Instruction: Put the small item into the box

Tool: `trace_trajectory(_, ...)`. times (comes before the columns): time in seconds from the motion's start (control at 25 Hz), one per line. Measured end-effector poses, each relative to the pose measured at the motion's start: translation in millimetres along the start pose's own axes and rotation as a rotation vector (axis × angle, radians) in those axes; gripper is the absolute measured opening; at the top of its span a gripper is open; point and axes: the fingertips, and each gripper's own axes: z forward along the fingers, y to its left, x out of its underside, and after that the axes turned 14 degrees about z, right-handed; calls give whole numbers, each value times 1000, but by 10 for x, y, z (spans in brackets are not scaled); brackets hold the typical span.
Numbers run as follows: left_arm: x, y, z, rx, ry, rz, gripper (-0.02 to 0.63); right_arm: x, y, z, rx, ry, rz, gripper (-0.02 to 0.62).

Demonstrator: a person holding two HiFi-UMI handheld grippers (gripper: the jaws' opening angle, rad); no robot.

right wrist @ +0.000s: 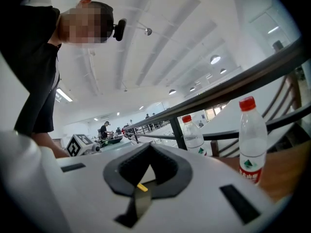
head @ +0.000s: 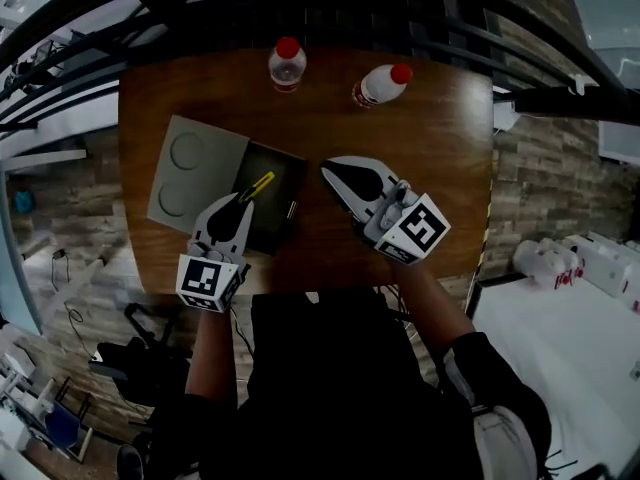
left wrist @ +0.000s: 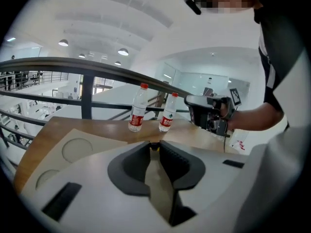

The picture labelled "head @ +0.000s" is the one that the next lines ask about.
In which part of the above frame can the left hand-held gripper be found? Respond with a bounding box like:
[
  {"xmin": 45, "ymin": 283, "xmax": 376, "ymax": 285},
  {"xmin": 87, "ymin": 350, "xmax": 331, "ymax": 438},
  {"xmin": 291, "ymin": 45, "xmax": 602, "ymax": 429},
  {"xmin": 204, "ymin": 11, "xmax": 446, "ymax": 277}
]
[{"xmin": 175, "ymin": 192, "xmax": 256, "ymax": 314}]

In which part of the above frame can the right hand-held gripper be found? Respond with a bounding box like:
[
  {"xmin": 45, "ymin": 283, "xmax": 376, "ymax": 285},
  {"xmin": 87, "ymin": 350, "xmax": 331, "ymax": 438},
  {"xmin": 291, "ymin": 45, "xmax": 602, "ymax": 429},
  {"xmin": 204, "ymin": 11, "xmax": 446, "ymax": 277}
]
[{"xmin": 320, "ymin": 155, "xmax": 452, "ymax": 266}]

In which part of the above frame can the grey drawer box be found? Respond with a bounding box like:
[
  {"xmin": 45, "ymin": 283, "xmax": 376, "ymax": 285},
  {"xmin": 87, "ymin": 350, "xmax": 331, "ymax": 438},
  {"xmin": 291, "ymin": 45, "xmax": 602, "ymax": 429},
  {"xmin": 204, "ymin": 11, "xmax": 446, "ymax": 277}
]
[{"xmin": 146, "ymin": 114, "xmax": 309, "ymax": 257}]

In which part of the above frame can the yellow pen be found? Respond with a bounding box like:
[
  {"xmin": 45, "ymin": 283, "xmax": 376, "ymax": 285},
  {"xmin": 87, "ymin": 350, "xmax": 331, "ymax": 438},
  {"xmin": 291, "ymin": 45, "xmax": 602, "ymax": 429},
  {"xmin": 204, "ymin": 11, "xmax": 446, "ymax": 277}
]
[{"xmin": 238, "ymin": 170, "xmax": 277, "ymax": 205}]

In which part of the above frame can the person's left forearm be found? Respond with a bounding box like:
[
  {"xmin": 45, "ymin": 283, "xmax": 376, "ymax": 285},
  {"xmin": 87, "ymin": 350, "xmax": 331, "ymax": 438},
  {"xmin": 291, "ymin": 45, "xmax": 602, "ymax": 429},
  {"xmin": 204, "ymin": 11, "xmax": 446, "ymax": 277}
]
[{"xmin": 184, "ymin": 306, "xmax": 239, "ymax": 410}]

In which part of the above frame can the person's right forearm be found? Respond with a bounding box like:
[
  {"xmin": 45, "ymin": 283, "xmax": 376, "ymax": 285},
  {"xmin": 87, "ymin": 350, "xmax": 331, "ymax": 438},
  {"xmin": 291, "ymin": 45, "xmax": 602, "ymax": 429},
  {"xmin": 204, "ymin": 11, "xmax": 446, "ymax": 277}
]
[{"xmin": 393, "ymin": 261, "xmax": 477, "ymax": 355}]

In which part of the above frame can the grey shoulder bag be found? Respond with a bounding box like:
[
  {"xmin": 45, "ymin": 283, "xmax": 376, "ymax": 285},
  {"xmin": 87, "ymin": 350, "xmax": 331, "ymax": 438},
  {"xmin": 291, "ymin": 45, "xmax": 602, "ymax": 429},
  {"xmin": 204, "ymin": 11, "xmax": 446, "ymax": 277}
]
[{"xmin": 442, "ymin": 346, "xmax": 539, "ymax": 480}]

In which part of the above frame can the white box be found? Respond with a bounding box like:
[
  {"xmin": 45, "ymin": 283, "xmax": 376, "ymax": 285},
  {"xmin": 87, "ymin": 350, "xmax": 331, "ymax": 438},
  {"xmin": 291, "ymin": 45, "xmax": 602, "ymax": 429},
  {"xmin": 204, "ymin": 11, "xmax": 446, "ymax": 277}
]
[{"xmin": 564, "ymin": 232, "xmax": 640, "ymax": 310}]

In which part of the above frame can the red-capped water bottle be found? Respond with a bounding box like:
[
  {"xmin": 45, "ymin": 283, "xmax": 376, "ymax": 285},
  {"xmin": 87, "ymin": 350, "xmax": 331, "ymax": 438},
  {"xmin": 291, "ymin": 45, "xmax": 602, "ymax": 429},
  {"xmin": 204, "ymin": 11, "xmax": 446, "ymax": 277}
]
[
  {"xmin": 351, "ymin": 63, "xmax": 415, "ymax": 110},
  {"xmin": 268, "ymin": 36, "xmax": 308, "ymax": 94}
]

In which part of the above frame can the yellow black striped tape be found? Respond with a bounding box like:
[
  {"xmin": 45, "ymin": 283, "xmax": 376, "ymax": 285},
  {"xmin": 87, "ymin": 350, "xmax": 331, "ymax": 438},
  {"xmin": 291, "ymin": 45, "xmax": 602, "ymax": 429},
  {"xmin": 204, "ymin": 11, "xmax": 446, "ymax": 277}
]
[{"xmin": 477, "ymin": 167, "xmax": 497, "ymax": 275}]

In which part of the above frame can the black office chair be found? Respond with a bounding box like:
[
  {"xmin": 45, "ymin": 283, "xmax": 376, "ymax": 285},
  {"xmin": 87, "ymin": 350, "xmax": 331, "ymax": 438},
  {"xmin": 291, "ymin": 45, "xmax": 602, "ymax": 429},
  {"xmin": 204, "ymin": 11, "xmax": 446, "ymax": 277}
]
[{"xmin": 88, "ymin": 301, "xmax": 194, "ymax": 409}]

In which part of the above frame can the white bag with red print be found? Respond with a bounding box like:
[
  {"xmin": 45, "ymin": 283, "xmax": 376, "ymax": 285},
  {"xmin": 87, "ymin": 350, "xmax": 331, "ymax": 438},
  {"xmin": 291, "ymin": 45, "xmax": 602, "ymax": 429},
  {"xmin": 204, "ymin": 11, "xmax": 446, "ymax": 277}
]
[{"xmin": 513, "ymin": 237, "xmax": 587, "ymax": 290}]

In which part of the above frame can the person's black shirt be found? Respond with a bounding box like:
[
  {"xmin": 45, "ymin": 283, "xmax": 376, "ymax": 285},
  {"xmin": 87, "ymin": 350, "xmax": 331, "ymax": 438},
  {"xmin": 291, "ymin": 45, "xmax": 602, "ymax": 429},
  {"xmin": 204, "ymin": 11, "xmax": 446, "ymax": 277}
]
[{"xmin": 148, "ymin": 287, "xmax": 552, "ymax": 480}]

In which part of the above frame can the light blue table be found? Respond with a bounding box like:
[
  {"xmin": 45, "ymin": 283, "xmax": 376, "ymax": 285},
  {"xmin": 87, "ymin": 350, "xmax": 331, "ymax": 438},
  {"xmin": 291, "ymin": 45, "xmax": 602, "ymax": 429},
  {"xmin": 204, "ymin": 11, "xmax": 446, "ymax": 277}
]
[{"xmin": 0, "ymin": 148, "xmax": 89, "ymax": 337}]

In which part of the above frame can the wooden table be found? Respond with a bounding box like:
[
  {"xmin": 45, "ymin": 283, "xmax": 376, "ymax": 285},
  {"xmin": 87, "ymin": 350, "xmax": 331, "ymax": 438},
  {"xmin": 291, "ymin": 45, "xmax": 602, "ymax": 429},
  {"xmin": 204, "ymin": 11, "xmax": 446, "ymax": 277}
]
[{"xmin": 0, "ymin": 0, "xmax": 640, "ymax": 135}]

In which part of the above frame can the blue chair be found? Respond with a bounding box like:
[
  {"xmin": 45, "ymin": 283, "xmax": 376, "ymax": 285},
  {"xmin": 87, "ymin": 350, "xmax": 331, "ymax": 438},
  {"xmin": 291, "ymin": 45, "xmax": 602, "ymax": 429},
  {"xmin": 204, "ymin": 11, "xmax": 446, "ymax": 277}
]
[{"xmin": 43, "ymin": 377, "xmax": 94, "ymax": 465}]

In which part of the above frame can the translucent glass panel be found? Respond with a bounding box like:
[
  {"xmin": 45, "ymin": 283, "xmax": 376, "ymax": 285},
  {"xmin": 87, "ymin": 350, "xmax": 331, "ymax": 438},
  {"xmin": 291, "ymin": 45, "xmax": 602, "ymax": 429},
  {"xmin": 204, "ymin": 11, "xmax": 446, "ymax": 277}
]
[{"xmin": 598, "ymin": 119, "xmax": 640, "ymax": 162}]

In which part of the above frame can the white table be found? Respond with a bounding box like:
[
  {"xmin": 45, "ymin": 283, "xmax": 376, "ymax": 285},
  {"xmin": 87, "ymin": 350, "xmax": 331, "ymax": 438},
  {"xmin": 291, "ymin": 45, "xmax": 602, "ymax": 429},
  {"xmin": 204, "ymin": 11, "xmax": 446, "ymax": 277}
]
[{"xmin": 469, "ymin": 272, "xmax": 640, "ymax": 480}]

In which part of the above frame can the black floor cable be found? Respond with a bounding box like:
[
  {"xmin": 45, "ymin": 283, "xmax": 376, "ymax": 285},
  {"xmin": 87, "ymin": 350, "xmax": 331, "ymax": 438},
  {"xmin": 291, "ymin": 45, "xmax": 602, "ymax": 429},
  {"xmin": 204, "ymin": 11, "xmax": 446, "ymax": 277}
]
[{"xmin": 51, "ymin": 248, "xmax": 99, "ymax": 360}]

